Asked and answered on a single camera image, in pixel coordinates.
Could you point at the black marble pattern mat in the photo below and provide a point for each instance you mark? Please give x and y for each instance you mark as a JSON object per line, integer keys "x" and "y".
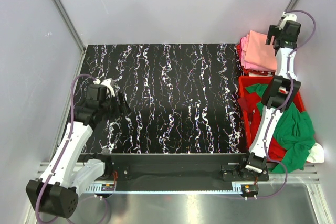
{"x": 183, "y": 98}

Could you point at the red t shirt in bin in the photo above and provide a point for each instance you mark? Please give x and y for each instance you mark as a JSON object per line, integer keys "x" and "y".
{"x": 252, "y": 118}

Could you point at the green t shirt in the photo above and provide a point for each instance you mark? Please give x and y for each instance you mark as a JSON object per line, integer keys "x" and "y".
{"x": 294, "y": 131}

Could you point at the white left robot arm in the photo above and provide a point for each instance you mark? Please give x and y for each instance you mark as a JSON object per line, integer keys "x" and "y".
{"x": 56, "y": 192}

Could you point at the salmon pink t shirt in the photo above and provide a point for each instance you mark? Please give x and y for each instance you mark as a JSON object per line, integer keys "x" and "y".
{"x": 260, "y": 51}

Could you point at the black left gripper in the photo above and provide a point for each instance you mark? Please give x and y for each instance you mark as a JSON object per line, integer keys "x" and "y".
{"x": 122, "y": 109}

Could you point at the red plastic bin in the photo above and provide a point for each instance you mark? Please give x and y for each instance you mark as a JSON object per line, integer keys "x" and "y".
{"x": 245, "y": 82}

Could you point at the folded pink t shirt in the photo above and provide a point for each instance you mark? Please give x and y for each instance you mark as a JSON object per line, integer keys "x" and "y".
{"x": 245, "y": 56}

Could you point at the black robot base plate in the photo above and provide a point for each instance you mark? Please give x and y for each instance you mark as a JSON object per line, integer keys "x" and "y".
{"x": 191, "y": 169}

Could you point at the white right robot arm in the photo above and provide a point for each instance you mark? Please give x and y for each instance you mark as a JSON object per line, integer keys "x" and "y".
{"x": 280, "y": 92}

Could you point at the white slotted cable duct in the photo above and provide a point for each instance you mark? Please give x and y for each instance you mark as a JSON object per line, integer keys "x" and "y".
{"x": 124, "y": 188}

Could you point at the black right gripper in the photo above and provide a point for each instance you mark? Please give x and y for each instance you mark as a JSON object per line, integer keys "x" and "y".
{"x": 273, "y": 30}

